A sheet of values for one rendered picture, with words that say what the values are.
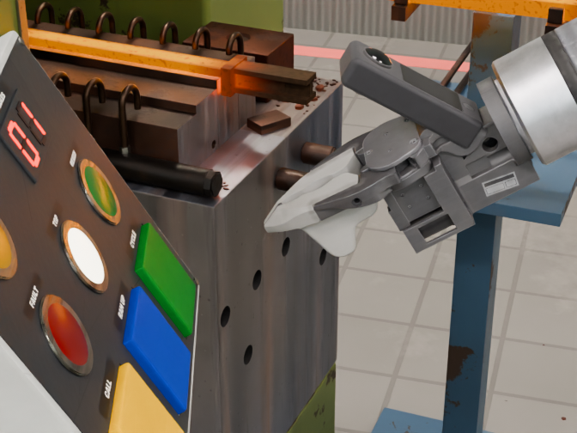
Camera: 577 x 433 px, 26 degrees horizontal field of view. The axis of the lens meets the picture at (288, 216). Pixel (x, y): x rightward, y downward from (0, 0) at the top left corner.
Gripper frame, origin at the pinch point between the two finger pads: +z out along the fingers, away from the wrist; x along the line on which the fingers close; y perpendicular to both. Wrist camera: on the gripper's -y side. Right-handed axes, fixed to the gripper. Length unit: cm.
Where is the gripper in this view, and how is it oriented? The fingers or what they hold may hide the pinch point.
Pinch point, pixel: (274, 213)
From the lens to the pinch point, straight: 99.9
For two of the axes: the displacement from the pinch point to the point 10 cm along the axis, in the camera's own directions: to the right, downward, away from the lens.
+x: -0.3, -4.8, 8.8
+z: -8.7, 4.5, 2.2
